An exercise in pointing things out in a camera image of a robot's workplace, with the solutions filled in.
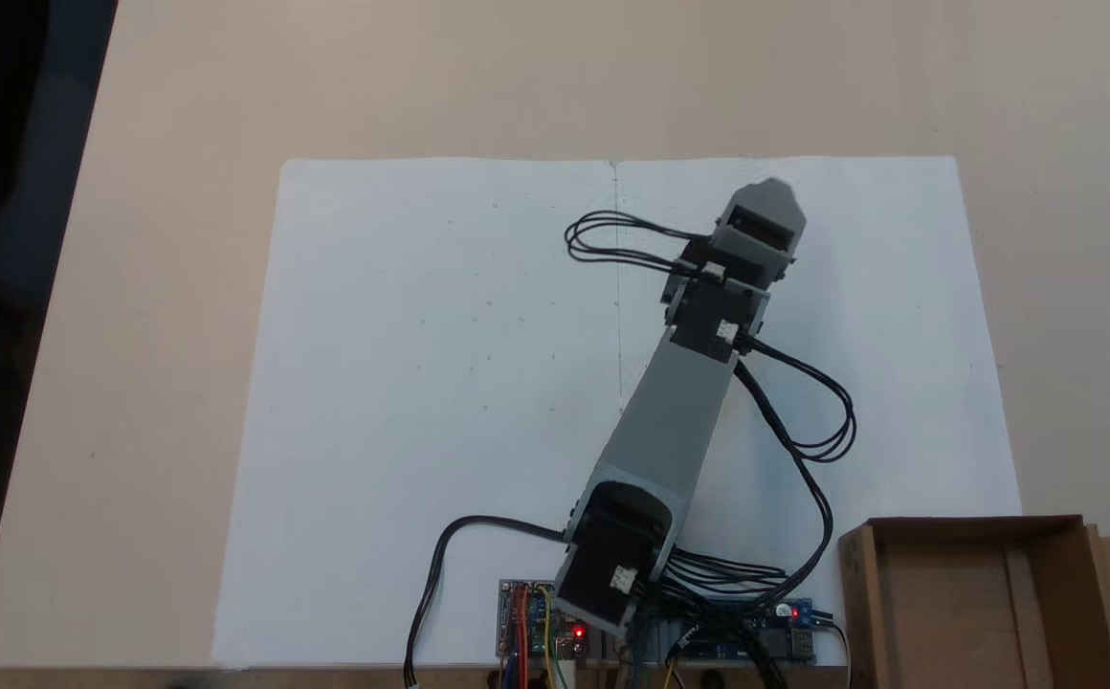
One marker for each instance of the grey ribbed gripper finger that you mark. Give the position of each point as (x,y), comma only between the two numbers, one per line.
(764,199)

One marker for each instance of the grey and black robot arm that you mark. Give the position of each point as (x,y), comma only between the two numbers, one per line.
(670,421)

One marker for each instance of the large white paper sheet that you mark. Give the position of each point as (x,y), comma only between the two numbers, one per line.
(402,383)

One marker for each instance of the blue circuit board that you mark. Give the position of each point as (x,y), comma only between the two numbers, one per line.
(775,636)

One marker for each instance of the brown cardboard box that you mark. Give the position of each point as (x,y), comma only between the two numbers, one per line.
(947,612)

